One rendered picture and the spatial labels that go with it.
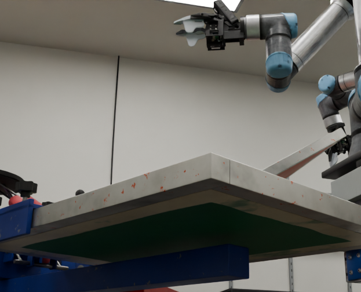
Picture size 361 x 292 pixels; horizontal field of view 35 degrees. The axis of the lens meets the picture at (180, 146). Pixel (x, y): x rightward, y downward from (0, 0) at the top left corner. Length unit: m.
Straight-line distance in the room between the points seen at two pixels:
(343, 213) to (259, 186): 0.23
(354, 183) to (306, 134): 3.46
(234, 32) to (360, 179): 0.59
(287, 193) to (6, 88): 3.78
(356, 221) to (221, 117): 3.67
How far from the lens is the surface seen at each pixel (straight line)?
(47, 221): 1.11
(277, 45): 1.69
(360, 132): 1.72
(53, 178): 4.29
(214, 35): 1.71
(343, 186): 1.50
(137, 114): 4.52
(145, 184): 0.88
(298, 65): 1.82
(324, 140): 2.20
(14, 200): 2.03
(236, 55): 4.65
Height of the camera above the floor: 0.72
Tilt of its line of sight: 20 degrees up
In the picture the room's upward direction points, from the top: 2 degrees clockwise
